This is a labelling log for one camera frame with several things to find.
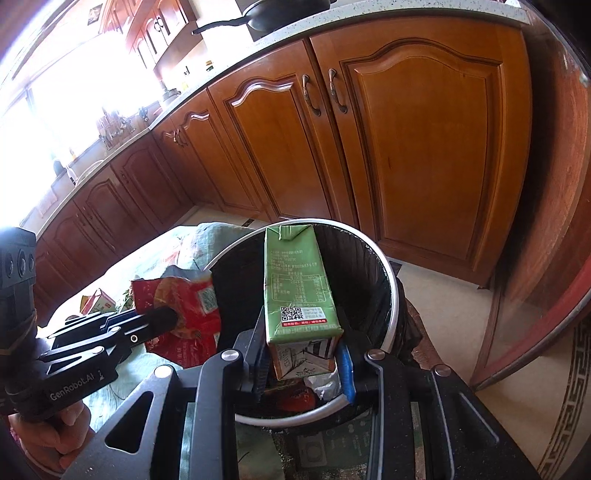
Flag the red snack bag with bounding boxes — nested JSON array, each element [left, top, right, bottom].
[[130, 274, 222, 367]]

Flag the utensil rack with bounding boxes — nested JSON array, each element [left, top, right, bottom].
[[97, 108, 134, 148]]

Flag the wooden lower cabinets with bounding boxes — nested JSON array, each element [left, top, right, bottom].
[[32, 21, 532, 324]]

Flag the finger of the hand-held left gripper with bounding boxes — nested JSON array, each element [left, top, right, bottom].
[[39, 328, 154, 366], [46, 306, 182, 350]]

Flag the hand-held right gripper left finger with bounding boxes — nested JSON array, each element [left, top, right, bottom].
[[62, 329, 273, 480]]

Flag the wooden glass door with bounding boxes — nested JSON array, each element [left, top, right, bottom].
[[471, 14, 591, 393]]

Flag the wooden upper cabinets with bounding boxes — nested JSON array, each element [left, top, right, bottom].
[[99, 0, 204, 70]]

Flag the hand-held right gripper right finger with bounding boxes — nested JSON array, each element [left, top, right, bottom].
[[335, 330, 541, 480]]

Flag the green drink carton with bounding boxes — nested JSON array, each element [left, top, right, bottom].
[[263, 223, 345, 381]]

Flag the crushed red can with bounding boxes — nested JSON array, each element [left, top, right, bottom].
[[277, 383, 315, 412]]

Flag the black wok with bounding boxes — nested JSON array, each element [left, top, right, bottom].
[[191, 0, 338, 35]]

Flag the white tissue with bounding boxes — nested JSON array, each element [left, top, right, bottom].
[[305, 368, 345, 400]]

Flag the red drink carton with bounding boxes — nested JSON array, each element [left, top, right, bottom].
[[81, 288, 116, 315]]

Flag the kitchen window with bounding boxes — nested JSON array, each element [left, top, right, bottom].
[[0, 0, 185, 222]]

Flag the white bin with black liner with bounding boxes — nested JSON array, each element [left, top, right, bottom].
[[203, 219, 423, 428]]

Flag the person's left hand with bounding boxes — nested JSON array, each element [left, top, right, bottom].
[[7, 399, 93, 474]]

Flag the wooden cabinets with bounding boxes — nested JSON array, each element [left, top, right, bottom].
[[32, 21, 532, 324], [99, 0, 204, 70]]

